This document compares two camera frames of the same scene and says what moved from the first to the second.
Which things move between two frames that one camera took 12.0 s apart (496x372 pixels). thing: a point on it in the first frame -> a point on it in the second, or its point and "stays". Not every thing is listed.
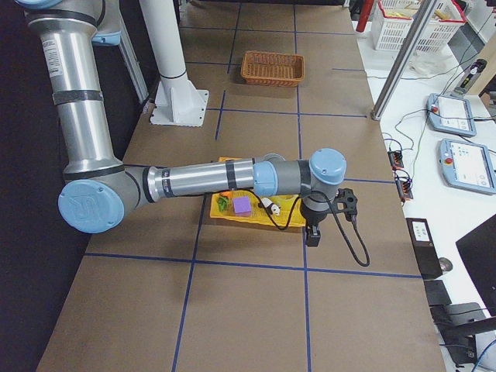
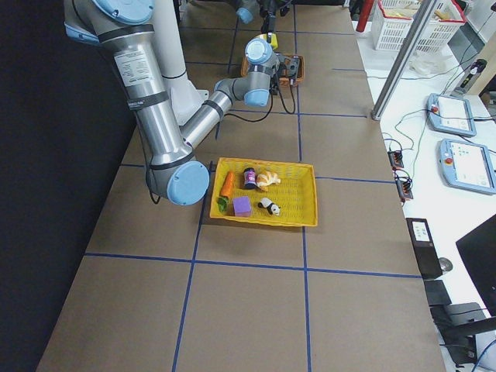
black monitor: (478, 252) stays
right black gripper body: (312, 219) -> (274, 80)
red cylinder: (365, 12) stays
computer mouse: (446, 265) stays
